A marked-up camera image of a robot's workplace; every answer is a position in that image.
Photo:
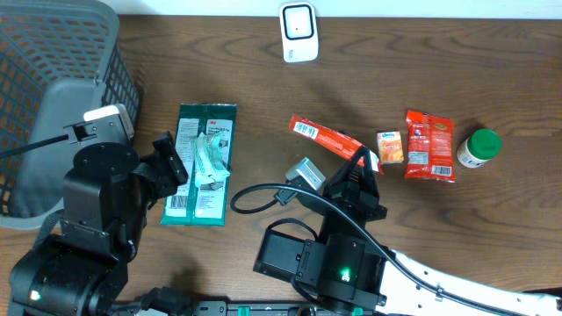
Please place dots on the orange Kleenex tissue pack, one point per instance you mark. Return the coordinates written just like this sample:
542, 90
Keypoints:
390, 147

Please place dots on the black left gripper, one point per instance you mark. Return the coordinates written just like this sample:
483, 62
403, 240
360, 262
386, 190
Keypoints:
167, 170

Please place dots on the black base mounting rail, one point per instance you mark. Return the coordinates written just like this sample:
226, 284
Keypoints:
222, 308

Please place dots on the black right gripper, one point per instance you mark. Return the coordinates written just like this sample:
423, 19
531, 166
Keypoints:
364, 197

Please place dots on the green-lid white jar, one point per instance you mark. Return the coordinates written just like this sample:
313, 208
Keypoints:
479, 148

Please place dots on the mint green wipe packet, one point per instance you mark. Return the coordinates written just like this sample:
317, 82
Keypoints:
208, 163

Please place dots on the red coffee stick sachet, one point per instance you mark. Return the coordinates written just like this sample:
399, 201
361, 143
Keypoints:
337, 143

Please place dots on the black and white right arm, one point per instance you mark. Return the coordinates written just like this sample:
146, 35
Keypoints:
343, 269

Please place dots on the green 3M glove package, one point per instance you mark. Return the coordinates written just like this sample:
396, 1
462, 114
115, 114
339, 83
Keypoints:
204, 206

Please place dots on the red snack packet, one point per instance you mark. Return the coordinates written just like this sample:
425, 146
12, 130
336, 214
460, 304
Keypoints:
429, 147

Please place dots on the grey plastic mesh basket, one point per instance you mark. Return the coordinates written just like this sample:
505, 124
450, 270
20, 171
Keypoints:
59, 59

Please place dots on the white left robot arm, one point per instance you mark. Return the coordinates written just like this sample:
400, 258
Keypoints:
78, 263

